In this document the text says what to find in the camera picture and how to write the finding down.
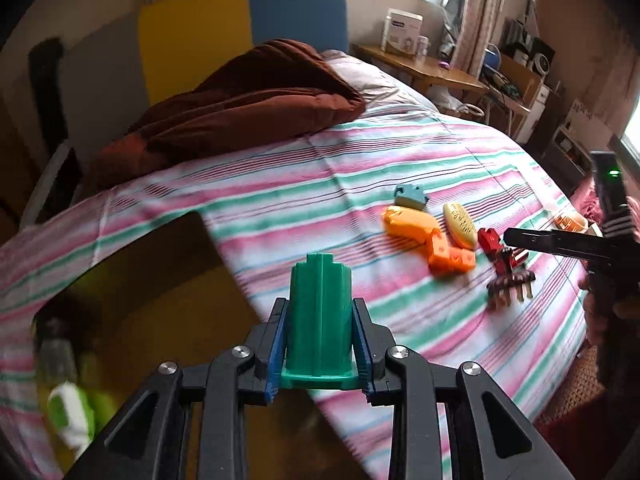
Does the gold metal tray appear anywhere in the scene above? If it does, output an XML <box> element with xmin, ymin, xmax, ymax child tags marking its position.
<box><xmin>30</xmin><ymin>211</ymin><xmax>371</xmax><ymax>480</ymax></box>

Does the green plastic toy piece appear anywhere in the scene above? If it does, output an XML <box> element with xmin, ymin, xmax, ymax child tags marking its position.
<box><xmin>279</xmin><ymin>252</ymin><xmax>360</xmax><ymax>391</ymax></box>

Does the grey black cylinder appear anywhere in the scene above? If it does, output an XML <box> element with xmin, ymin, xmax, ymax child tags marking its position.
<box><xmin>32</xmin><ymin>320</ymin><xmax>81</xmax><ymax>386</ymax></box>

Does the red toy bottle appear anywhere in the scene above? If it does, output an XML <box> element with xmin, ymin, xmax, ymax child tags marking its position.
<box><xmin>477</xmin><ymin>228</ymin><xmax>503</xmax><ymax>257</ymax></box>

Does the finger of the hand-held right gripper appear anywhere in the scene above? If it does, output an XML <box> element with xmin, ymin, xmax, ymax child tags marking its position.
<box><xmin>504</xmin><ymin>227</ymin><xmax>608</xmax><ymax>261</ymax></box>

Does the wooden desk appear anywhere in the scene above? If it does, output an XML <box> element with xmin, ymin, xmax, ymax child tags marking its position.
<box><xmin>352</xmin><ymin>44</ymin><xmax>491</xmax><ymax>106</ymax></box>

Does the orange white toy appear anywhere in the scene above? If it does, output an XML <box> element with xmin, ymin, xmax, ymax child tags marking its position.
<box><xmin>552</xmin><ymin>210</ymin><xmax>588</xmax><ymax>233</ymax></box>

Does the grey yellow blue headboard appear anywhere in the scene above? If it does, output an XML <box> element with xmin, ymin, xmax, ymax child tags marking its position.
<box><xmin>60</xmin><ymin>0</ymin><xmax>348</xmax><ymax>131</ymax></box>

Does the brown toy rake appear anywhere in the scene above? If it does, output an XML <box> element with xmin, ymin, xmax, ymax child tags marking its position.
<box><xmin>486</xmin><ymin>247</ymin><xmax>536</xmax><ymax>311</ymax></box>

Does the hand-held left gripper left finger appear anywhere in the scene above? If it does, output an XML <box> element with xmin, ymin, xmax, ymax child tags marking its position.
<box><xmin>65</xmin><ymin>299</ymin><xmax>289</xmax><ymax>480</ymax></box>

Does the person's right hand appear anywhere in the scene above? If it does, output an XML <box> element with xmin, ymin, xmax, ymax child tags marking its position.
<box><xmin>580</xmin><ymin>280</ymin><xmax>640</xmax><ymax>351</ymax></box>

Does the brown woven mat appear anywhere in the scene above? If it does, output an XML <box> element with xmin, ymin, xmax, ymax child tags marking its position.
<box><xmin>537</xmin><ymin>345</ymin><xmax>606</xmax><ymax>426</ymax></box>

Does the white bed rail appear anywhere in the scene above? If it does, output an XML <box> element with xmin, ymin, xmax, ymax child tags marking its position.
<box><xmin>20</xmin><ymin>140</ymin><xmax>76</xmax><ymax>226</ymax></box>

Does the red clothing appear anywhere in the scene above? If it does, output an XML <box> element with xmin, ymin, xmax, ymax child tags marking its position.
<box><xmin>540</xmin><ymin>400</ymin><xmax>640</xmax><ymax>480</ymax></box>

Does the black rolled mat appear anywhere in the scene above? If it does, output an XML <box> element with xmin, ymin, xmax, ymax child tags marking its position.
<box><xmin>29</xmin><ymin>37</ymin><xmax>68</xmax><ymax>141</ymax></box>

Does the pink patterned curtain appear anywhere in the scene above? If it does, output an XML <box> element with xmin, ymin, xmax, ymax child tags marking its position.
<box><xmin>445</xmin><ymin>0</ymin><xmax>511</xmax><ymax>76</ymax></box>

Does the white green plug-in device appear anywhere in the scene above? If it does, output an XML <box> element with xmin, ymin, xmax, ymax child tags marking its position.
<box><xmin>46</xmin><ymin>382</ymin><xmax>98</xmax><ymax>448</ymax></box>

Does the yellow oval toy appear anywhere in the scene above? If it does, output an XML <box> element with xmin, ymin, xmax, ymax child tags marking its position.
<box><xmin>443</xmin><ymin>202</ymin><xmax>478</xmax><ymax>250</ymax></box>

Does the white cardboard box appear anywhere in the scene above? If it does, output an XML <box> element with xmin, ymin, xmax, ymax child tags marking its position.
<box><xmin>381</xmin><ymin>9</ymin><xmax>423</xmax><ymax>56</ymax></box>

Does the brown quilt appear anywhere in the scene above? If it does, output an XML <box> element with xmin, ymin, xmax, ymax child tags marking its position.
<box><xmin>90</xmin><ymin>40</ymin><xmax>368</xmax><ymax>186</ymax></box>

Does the orange hot dog toy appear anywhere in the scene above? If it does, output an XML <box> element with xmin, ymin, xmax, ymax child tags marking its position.
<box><xmin>382</xmin><ymin>205</ymin><xmax>442</xmax><ymax>251</ymax></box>

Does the wooden shelf unit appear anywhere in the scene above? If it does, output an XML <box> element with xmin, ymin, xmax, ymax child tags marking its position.
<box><xmin>500</xmin><ymin>55</ymin><xmax>551</xmax><ymax>141</ymax></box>

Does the white pillow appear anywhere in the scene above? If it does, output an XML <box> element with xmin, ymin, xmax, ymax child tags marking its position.
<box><xmin>320</xmin><ymin>50</ymin><xmax>441</xmax><ymax>111</ymax></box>

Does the teal plastic toy piece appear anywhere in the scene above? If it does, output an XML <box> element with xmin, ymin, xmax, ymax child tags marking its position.
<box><xmin>394</xmin><ymin>184</ymin><xmax>430</xmax><ymax>211</ymax></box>

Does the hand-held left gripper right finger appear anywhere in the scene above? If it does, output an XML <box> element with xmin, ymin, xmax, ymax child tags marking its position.
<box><xmin>352</xmin><ymin>298</ymin><xmax>576</xmax><ymax>480</ymax></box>

